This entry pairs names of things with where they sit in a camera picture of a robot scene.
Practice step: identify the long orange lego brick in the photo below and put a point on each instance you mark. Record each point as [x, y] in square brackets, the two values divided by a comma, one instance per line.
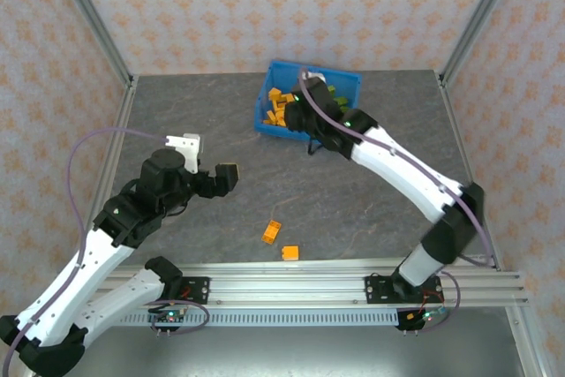
[288, 98]

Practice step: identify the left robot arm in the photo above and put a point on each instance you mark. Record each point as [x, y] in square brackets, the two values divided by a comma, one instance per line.
[66, 293]

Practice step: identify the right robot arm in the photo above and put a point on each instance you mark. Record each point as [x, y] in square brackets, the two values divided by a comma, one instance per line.
[450, 231]

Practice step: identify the blue plastic bin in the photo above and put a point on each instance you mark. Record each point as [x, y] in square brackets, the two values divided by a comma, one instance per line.
[353, 83]
[269, 130]

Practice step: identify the small circuit board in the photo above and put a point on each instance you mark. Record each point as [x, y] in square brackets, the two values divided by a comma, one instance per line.
[426, 316]
[170, 317]

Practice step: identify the grey metal panel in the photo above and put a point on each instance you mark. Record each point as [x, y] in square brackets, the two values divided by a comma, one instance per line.
[287, 350]

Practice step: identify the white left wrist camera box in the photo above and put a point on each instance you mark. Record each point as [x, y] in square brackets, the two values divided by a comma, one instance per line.
[187, 149]

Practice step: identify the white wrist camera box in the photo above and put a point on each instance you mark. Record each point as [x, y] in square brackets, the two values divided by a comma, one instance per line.
[187, 149]
[317, 74]

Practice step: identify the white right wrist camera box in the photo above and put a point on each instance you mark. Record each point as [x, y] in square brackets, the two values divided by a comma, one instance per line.
[317, 74]

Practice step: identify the aluminium table side rail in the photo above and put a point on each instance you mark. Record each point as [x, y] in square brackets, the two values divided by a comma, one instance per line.
[450, 107]
[125, 107]

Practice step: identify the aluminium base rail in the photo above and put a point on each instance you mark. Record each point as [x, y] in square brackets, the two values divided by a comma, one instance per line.
[287, 288]

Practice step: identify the aluminium corner post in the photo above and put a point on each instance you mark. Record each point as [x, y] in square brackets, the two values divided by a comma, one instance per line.
[88, 10]
[481, 15]

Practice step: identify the aluminium lower frame rail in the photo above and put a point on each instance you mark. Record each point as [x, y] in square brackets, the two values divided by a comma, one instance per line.
[525, 344]

